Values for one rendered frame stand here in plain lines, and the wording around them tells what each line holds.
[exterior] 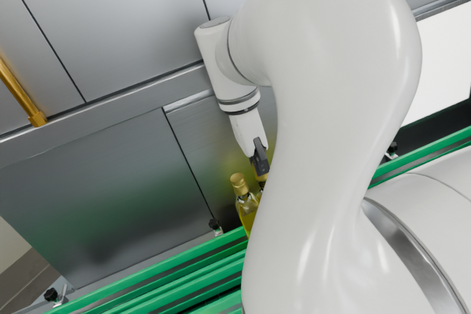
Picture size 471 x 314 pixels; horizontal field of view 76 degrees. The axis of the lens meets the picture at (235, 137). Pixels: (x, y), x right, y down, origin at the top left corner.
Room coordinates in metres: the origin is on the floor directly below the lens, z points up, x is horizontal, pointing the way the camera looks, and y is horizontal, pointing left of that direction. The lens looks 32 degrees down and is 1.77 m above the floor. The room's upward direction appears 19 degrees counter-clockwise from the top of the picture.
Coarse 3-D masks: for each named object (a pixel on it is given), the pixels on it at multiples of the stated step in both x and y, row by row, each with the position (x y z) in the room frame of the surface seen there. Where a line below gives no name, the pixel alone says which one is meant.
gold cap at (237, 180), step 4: (240, 172) 0.55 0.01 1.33; (232, 176) 0.55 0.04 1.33; (236, 176) 0.54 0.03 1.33; (240, 176) 0.54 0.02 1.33; (244, 176) 0.53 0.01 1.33; (232, 180) 0.53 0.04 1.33; (236, 180) 0.53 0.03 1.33; (240, 180) 0.52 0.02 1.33; (244, 180) 0.53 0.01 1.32; (232, 184) 0.53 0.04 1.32; (236, 184) 0.52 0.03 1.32; (240, 184) 0.52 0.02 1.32; (244, 184) 0.52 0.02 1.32; (236, 188) 0.52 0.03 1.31; (240, 188) 0.52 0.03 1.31; (244, 188) 0.52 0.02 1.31; (248, 188) 0.53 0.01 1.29; (236, 192) 0.53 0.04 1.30; (240, 192) 0.52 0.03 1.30; (244, 192) 0.52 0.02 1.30
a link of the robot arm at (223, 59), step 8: (224, 32) 0.32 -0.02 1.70; (224, 40) 0.31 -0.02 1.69; (216, 48) 0.38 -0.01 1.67; (224, 48) 0.31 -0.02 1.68; (216, 56) 0.38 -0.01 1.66; (224, 56) 0.32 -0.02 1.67; (224, 64) 0.34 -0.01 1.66; (232, 64) 0.29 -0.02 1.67; (224, 72) 0.36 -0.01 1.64; (232, 72) 0.32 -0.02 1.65; (232, 80) 0.36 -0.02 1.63; (240, 80) 0.32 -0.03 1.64; (248, 80) 0.28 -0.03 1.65
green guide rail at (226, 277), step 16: (224, 272) 0.46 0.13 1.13; (240, 272) 0.47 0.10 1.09; (176, 288) 0.45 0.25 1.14; (192, 288) 0.45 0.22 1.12; (208, 288) 0.46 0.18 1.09; (224, 288) 0.46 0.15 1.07; (144, 304) 0.44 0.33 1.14; (160, 304) 0.44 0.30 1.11; (176, 304) 0.45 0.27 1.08; (192, 304) 0.45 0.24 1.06
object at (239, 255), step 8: (232, 256) 0.49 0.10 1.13; (240, 256) 0.49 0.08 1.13; (216, 264) 0.48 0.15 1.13; (224, 264) 0.48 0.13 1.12; (200, 272) 0.48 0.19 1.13; (208, 272) 0.48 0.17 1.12; (176, 280) 0.47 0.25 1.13; (184, 280) 0.47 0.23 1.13; (160, 288) 0.47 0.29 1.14; (168, 288) 0.47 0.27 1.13; (144, 296) 0.46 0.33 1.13; (152, 296) 0.46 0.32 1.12; (128, 304) 0.45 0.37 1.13; (136, 304) 0.46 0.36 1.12; (104, 312) 0.46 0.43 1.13; (112, 312) 0.45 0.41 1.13; (120, 312) 0.45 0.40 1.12
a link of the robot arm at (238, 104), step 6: (258, 90) 0.52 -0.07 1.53; (246, 96) 0.50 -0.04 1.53; (252, 96) 0.51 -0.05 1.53; (258, 96) 0.52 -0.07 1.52; (222, 102) 0.52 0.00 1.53; (228, 102) 0.51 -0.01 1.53; (234, 102) 0.50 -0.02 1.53; (240, 102) 0.50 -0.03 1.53; (246, 102) 0.50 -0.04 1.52; (252, 102) 0.50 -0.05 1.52; (222, 108) 0.52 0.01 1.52; (228, 108) 0.51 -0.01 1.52; (234, 108) 0.50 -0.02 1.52; (240, 108) 0.50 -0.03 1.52; (246, 108) 0.50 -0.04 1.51
